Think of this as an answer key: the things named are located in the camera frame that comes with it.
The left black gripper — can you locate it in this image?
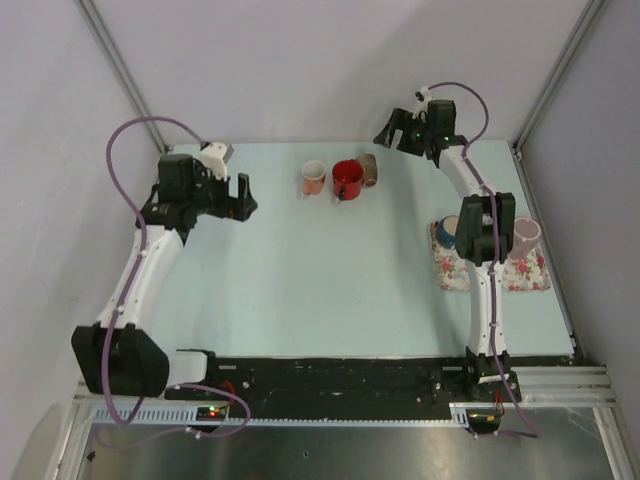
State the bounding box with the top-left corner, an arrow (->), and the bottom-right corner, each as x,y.
186,163 -> 256,223

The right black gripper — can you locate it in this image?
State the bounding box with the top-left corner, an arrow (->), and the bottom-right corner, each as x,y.
373,109 -> 433,158

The brown patterned mug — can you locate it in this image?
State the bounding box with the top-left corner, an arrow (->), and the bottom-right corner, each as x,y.
356,153 -> 378,188

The red mug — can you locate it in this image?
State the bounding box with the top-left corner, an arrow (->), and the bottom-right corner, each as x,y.
332,159 -> 364,201

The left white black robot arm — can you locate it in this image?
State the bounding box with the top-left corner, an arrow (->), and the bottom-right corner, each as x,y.
71,143 -> 257,399

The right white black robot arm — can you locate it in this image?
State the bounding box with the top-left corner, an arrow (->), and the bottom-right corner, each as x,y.
374,100 -> 521,404

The pink white mug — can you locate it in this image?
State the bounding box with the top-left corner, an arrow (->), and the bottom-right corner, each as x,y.
301,160 -> 326,196

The blue mug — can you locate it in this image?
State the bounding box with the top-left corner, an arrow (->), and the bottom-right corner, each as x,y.
436,215 -> 459,250

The lilac mug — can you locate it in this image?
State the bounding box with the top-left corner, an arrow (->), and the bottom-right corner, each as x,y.
508,216 -> 542,260

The floral tray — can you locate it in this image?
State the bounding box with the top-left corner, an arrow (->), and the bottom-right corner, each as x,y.
429,221 -> 552,292

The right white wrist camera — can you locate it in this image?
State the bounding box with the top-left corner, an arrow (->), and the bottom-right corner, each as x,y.
413,86 -> 433,117

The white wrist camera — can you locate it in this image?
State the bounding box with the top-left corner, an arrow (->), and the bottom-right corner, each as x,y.
198,142 -> 234,181
413,86 -> 433,117

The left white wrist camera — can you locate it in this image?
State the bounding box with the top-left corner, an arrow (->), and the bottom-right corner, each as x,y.
198,142 -> 234,181

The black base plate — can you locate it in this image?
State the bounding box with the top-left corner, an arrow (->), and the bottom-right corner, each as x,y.
165,357 -> 496,422

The right aluminium frame post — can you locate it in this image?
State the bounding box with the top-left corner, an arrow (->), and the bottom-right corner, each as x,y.
512,0 -> 609,155

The aluminium frame post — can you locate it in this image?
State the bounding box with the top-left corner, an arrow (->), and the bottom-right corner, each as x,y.
74,0 -> 172,159
512,0 -> 609,155

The left aluminium frame post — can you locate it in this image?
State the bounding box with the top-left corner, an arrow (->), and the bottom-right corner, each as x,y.
74,0 -> 172,159

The grey slotted cable duct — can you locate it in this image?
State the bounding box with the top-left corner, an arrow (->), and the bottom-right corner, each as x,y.
92,402 -> 473,429

